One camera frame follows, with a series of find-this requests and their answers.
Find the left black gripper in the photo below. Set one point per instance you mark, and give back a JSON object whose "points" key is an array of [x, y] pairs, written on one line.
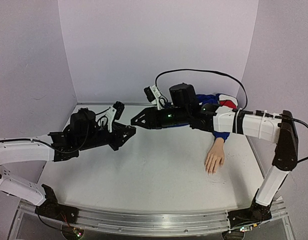
{"points": [[119, 133]]}

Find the aluminium front rail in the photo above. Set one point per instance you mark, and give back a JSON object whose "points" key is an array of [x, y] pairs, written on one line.
{"points": [[159, 225]]}

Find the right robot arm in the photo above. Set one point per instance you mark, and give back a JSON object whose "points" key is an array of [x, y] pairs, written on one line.
{"points": [[275, 128]]}

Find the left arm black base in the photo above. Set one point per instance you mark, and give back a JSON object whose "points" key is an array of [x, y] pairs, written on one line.
{"points": [[52, 209]]}

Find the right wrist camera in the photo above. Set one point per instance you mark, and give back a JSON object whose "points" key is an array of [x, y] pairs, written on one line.
{"points": [[155, 97]]}

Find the mannequin hand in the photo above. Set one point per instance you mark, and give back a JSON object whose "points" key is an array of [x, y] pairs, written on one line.
{"points": [[215, 156]]}

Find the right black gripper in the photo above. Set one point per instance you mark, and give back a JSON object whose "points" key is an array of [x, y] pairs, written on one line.
{"points": [[152, 119]]}

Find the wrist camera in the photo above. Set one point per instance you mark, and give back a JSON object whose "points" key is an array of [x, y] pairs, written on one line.
{"points": [[155, 97], [114, 113]]}

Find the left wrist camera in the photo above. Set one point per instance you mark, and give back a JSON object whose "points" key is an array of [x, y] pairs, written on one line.
{"points": [[114, 113]]}

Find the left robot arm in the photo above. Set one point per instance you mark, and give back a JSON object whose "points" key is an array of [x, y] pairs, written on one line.
{"points": [[49, 147]]}

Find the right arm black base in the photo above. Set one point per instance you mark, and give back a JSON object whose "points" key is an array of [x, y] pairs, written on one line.
{"points": [[255, 214]]}

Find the blue red white jacket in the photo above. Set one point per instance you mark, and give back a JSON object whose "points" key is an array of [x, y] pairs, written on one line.
{"points": [[220, 106]]}

